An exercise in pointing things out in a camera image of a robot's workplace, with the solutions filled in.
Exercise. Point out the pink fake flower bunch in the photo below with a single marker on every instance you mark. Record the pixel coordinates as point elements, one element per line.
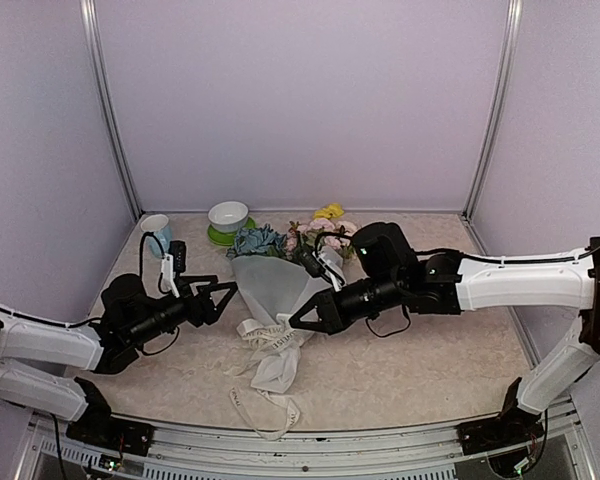
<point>319,233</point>

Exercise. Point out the aluminium frame post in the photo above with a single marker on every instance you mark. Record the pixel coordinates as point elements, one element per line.
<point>90,23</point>
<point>497,107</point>

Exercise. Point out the left aluminium frame post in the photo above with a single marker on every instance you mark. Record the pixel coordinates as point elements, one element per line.
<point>90,23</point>

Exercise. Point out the green plate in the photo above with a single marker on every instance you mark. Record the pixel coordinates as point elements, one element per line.
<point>226,239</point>

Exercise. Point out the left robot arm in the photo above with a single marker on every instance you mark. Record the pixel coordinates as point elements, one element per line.
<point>105,346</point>

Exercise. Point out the right aluminium frame post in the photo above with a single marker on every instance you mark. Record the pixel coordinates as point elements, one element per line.
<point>497,107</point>

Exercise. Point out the cream printed ribbon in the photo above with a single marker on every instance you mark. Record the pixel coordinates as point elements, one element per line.
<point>275,353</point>

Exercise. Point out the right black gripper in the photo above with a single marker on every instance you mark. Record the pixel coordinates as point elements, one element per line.
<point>332,317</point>

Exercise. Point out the front aluminium rail base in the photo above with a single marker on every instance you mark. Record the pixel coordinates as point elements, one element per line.
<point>179,451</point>

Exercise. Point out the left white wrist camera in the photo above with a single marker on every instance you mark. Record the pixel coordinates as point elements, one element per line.
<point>173,264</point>

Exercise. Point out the yellow fake flower stem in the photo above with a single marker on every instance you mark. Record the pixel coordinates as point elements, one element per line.
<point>333,210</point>

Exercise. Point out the light blue mug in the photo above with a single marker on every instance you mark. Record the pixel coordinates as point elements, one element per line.
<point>160,233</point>

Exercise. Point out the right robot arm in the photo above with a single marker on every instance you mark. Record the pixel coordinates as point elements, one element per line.
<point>449,282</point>

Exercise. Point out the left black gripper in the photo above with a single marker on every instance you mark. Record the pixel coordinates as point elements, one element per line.
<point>206,313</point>

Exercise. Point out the white ceramic bowl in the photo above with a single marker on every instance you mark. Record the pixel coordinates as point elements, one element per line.
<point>228,216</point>

